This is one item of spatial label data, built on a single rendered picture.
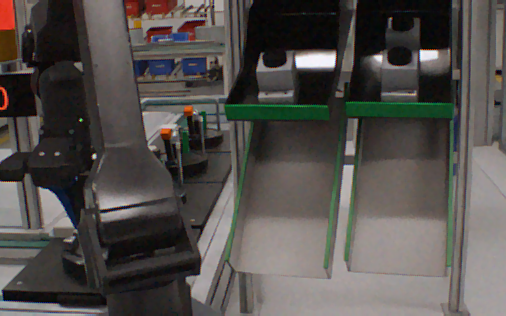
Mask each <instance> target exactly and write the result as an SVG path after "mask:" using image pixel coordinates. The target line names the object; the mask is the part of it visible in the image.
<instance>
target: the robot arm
mask: <svg viewBox="0 0 506 316"><path fill-rule="evenodd" d="M33 53H35V55H33ZM33 56H34V60H33ZM21 58H22V62H23V64H24V63H26V67H27V68H36V67H37V68H36V69H34V70H33V74H32V77H31V89H32V91H34V93H35V94H36V96H37V97H38V98H40V99H41V107H42V114H43V121H44V124H43V125H42V126H40V130H39V144H38V145H37V146H35V147H34V149H33V152H15V153H14V154H11V155H9V156H8V157H7V158H5V159H3V161H1V162H0V182H21V181H22V180H23V178H24V177H25V174H30V176H31V178H32V180H33V185H34V186H39V187H41V188H43V189H48V190H50V191H51V192H52V193H53V194H55V195H56V196H57V198H58V200H59V201H60V203H61V204H62V205H63V207H64V210H65V212H66V213H67V215H68V217H69V218H70V220H71V223H72V225H73V227H74V228H75V230H77V232H78V237H79V243H80V249H81V253H82V257H83V261H84V265H85V270H86V276H87V284H88V287H89V289H90V290H96V291H100V293H101V295H102V296H106V297H107V305H108V313H109V316H194V315H193V303H192V292H191V284H188V283H187V282H186V277H188V276H200V275H201V271H200V267H201V255H200V252H199V247H198V244H197V242H196V239H195V236H194V234H193V232H192V229H191V226H190V223H189V221H188V215H187V213H186V210H185V207H184V204H183V202H182V200H181V198H180V196H179V194H178V193H176V190H175V185H174V182H173V177H172V174H171V173H169V171H168V169H167V168H166V167H165V166H164V164H163V163H161V162H160V161H159V159H158V157H157V156H156V155H155V154H154V153H152V152H151V150H150V148H149V146H148V143H149V142H148V140H147V138H146V133H145V127H144V122H143V117H142V106H141V101H140V96H139V90H138V85H137V74H136V70H135V64H136V62H134V59H133V54H132V43H131V38H130V32H129V27H128V17H127V12H126V7H125V2H124V0H40V1H39V2H38V3H35V4H34V6H33V7H32V8H31V14H30V24H26V25H25V27H24V32H23V34H22V44H21ZM75 62H81V64H82V69H83V72H82V71H81V70H80V69H78V68H77V67H76V66H75V65H74V63H75ZM86 96H87V98H86ZM87 101H88V106H87ZM88 107H89V114H88ZM90 124H91V127H92V133H93V138H94V144H95V146H92V145H91V137H90V129H89V125H90ZM94 154H95V155H96V157H95V158H93V155H94ZM76 177H77V180H76ZM173 246H174V249H175V251H174V252H170V253H166V254H162V255H158V256H150V257H146V258H141V259H138V260H133V261H125V262H122V263H117V264H114V265H109V266H105V262H104V259H105V260H109V259H118V258H122V257H126V256H131V255H134V254H143V253H146V252H151V251H154V250H159V249H163V248H165V249H167V248H171V247H173Z"/></svg>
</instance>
